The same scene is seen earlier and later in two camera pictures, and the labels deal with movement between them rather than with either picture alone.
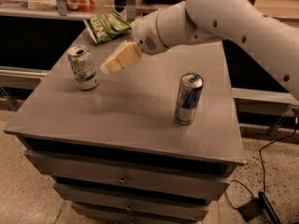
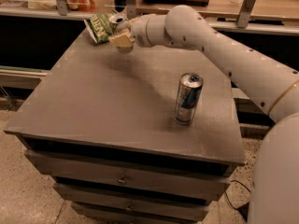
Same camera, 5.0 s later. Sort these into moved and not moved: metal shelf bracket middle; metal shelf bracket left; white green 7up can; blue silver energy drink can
Moved: white green 7up can
Not moved: blue silver energy drink can; metal shelf bracket left; metal shelf bracket middle
